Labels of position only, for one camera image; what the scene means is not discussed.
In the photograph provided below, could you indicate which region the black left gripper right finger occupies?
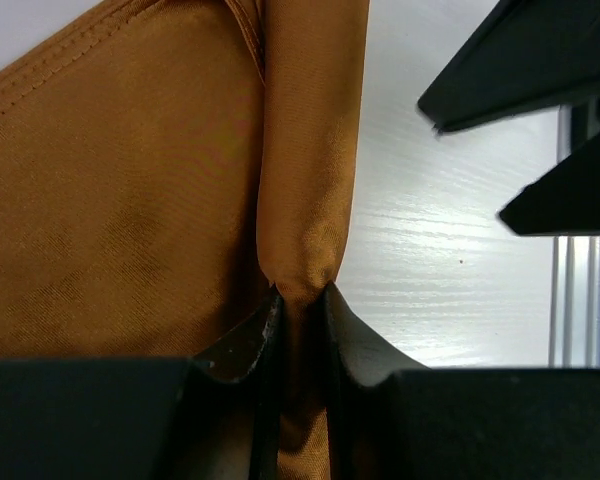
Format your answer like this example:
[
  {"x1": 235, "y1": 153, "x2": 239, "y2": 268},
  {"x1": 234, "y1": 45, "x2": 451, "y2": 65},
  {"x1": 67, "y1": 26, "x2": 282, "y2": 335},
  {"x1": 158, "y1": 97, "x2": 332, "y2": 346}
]
[{"x1": 322, "y1": 285, "x2": 600, "y2": 479}]

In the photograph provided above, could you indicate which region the aluminium front rail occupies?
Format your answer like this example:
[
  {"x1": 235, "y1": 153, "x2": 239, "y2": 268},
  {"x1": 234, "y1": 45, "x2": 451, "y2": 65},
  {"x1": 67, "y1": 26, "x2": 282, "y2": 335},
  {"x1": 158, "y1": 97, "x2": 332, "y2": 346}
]
[{"x1": 547, "y1": 107, "x2": 600, "y2": 370}]

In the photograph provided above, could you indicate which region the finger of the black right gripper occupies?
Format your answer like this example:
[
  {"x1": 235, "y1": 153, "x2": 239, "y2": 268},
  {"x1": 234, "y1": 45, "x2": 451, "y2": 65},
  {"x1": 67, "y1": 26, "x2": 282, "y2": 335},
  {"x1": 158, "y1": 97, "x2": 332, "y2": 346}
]
[
  {"x1": 498, "y1": 133, "x2": 600, "y2": 236},
  {"x1": 417, "y1": 1, "x2": 600, "y2": 133}
]

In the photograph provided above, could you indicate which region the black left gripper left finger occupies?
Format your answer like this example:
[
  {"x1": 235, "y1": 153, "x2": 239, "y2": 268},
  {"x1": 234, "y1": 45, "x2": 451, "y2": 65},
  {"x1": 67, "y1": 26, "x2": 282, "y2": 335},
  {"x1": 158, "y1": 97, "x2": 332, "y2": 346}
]
[{"x1": 0, "y1": 293, "x2": 283, "y2": 479}]

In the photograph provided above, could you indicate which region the orange-brown cloth napkin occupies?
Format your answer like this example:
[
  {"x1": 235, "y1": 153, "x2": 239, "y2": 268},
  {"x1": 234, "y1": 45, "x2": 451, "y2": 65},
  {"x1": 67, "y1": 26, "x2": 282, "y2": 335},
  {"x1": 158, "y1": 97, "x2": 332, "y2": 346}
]
[{"x1": 0, "y1": 1, "x2": 369, "y2": 479}]

